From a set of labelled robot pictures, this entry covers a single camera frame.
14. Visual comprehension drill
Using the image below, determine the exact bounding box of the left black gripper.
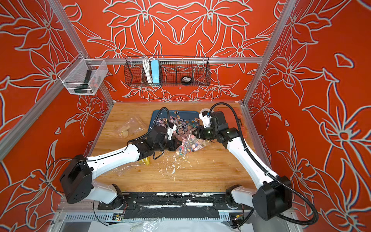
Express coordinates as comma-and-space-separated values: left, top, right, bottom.
154, 137, 184, 152

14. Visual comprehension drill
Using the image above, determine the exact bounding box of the candy ziploc bag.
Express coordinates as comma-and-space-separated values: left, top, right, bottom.
116, 116, 145, 139
175, 130, 211, 155
112, 158, 151, 176

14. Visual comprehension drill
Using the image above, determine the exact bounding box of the poured candy pile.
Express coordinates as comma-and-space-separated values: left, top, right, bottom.
151, 115, 199, 136

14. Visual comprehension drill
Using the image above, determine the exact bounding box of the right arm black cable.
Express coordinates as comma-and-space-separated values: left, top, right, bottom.
208, 102, 319, 228

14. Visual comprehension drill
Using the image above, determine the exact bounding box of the green black tool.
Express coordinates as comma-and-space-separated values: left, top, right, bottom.
74, 69, 92, 94

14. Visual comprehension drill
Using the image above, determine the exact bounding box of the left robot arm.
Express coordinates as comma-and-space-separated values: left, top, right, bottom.
60, 123, 182, 209

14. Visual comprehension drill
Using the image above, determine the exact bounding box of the white cable bundle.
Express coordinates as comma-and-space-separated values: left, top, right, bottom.
142, 57, 153, 84

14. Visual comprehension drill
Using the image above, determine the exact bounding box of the light blue box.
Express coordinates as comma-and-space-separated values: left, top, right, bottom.
151, 60, 160, 84

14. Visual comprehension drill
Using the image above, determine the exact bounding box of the clear plastic bin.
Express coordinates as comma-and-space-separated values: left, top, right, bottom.
58, 54, 108, 96

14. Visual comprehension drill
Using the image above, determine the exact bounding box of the white tape roll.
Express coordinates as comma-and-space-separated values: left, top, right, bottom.
200, 108, 210, 113

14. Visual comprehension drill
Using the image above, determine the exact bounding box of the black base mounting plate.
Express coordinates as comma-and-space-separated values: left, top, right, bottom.
98, 192, 251, 222

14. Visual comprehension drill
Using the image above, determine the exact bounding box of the black wire basket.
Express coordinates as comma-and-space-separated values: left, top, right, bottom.
124, 56, 211, 87

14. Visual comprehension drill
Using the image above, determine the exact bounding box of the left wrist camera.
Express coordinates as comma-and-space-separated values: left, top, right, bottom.
167, 122, 176, 140

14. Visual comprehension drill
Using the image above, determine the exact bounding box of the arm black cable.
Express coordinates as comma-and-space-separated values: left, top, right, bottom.
44, 107, 170, 227
208, 102, 319, 228

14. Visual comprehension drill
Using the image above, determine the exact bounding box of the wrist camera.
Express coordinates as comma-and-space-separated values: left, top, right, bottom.
167, 122, 176, 140
199, 111, 211, 128

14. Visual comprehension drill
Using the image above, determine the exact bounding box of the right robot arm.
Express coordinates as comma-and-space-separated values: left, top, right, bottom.
192, 110, 292, 221

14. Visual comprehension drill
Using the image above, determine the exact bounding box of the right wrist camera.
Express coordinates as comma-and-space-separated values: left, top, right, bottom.
199, 111, 211, 128

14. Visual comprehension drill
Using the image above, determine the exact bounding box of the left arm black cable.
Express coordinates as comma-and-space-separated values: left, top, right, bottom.
44, 107, 170, 227

